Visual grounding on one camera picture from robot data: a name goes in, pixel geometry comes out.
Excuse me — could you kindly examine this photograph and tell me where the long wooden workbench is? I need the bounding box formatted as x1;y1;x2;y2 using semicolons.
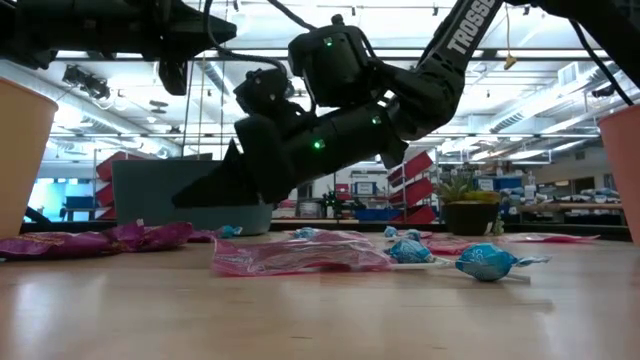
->
517;201;626;226

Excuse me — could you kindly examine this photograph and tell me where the blue storage bin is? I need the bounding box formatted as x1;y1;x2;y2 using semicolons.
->
353;207;401;222

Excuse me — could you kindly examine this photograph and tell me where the purple Skittles candy pack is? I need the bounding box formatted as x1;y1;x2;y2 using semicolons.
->
0;230;114;261
102;220;196;253
187;228;222;244

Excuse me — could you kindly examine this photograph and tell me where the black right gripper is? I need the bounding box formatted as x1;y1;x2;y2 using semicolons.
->
172;110;364;209

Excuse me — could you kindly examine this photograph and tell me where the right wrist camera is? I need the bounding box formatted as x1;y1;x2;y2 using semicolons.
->
233;68;295;117

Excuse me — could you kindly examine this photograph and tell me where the teal plastic bin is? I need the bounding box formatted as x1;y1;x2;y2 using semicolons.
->
110;158;275;237

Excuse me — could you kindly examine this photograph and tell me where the yellow plastic bin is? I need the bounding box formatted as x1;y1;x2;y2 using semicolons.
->
0;75;60;241

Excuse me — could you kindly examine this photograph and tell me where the red Twizzlers candy pack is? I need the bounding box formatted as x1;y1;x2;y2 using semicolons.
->
422;233;484;256

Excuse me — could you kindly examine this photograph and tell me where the cord with yellow hook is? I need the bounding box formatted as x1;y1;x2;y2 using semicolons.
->
502;0;519;71

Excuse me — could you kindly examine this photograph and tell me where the red angled shelf rack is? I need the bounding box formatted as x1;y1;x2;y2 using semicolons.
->
94;151;134;221
387;149;439;225

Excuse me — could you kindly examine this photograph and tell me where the orange plastic bin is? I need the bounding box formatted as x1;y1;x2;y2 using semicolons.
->
597;102;640;247

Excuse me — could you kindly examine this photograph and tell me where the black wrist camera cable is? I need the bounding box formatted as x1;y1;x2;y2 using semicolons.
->
202;0;290;71

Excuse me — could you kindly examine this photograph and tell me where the white air vent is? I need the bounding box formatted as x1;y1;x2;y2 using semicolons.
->
558;62;581;89

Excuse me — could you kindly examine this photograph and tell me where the black bar with light strips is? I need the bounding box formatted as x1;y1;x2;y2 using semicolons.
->
0;47;640;62

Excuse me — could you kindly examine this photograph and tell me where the potted succulent plant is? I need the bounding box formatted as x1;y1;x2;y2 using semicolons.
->
433;172;504;237

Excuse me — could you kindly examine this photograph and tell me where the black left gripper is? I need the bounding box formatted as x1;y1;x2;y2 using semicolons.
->
94;0;237;96

